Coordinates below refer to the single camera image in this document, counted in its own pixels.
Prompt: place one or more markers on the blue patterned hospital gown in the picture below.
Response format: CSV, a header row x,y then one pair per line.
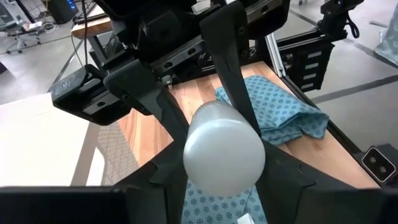
x,y
211,208

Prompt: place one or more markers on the pale patterned fabric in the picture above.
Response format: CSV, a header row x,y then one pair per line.
x,y
390,40

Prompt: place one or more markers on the black vented base box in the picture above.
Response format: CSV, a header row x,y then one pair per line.
x,y
311,65

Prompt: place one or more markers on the grey office chair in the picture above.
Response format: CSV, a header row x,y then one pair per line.
x,y
21,39

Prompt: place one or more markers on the black computer tower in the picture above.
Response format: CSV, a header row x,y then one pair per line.
x,y
62,11

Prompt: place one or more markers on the blue patterned cloth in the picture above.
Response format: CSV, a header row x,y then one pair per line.
x,y
280,109

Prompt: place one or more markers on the white plastic bottle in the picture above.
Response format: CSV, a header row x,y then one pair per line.
x,y
224,155

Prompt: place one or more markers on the silver frame bracket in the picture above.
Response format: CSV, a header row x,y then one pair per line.
x,y
275,56

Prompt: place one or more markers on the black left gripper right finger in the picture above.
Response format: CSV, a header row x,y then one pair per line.
x,y
311,202

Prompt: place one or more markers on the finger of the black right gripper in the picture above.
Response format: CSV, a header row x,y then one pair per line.
x,y
140,84
227,40

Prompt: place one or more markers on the grey table-level camera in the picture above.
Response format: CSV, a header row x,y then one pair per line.
x,y
379,165

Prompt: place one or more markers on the wooden desk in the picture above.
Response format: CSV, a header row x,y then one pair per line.
x,y
93,28

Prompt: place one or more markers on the white plastic laundry basket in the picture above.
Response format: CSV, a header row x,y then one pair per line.
x,y
37,140

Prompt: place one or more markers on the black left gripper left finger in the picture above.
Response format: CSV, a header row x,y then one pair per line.
x,y
93,205

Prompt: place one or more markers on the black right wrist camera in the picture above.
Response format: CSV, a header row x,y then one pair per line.
x,y
161,34

